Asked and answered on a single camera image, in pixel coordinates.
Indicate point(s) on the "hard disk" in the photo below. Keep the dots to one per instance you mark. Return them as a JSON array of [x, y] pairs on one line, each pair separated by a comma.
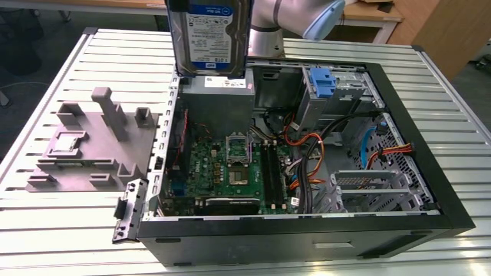
[[209, 34]]

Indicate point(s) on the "grey power supply unit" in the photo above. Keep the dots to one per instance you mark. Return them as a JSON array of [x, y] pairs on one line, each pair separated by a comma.
[[220, 115]]

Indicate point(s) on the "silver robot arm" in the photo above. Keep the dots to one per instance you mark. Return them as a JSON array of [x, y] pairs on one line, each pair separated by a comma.
[[269, 14]]

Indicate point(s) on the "grey card retention bracket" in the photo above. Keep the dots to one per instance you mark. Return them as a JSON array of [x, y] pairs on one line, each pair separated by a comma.
[[133, 201]]

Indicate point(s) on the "green RAM stick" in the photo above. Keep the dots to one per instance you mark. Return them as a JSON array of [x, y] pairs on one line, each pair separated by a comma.
[[73, 164]]

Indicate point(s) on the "RAM slot white clips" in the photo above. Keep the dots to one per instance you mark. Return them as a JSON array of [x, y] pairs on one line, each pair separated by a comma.
[[269, 172], [280, 172]]

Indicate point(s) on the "metal optical drive cage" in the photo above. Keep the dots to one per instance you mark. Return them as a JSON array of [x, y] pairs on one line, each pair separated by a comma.
[[314, 112]]

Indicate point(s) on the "black wheeled chair base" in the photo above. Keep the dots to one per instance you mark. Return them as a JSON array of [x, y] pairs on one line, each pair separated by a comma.
[[484, 61]]

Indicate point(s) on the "blue plastic drive latch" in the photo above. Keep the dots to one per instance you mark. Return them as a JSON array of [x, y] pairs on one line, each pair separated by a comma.
[[322, 83]]

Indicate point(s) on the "grey parts rack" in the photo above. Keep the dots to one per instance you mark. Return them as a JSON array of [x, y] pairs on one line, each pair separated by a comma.
[[103, 161]]

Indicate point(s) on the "blue rear port connector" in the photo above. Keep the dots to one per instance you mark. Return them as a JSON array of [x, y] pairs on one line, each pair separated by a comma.
[[178, 187]]

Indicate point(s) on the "wooden top white desk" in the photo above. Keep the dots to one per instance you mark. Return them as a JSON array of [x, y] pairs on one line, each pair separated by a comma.
[[97, 3]]

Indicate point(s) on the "wooden cabinet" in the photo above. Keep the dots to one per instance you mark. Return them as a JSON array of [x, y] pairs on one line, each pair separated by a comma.
[[453, 34]]

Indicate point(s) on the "black graphics card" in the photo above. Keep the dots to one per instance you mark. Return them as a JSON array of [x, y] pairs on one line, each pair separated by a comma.
[[230, 205]]

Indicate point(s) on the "CPU chip silver top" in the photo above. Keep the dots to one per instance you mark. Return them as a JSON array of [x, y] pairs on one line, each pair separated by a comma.
[[66, 144]]

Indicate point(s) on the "black PC case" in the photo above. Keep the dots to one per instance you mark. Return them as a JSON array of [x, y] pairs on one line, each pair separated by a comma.
[[269, 244]]

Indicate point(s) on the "green motherboard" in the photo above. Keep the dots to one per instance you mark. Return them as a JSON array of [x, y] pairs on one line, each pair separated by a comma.
[[208, 172]]

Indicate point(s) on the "black office chair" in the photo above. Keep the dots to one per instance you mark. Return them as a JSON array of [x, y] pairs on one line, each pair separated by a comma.
[[19, 43]]

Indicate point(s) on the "CPU socket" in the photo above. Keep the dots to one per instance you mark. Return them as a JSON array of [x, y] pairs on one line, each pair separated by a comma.
[[238, 176]]

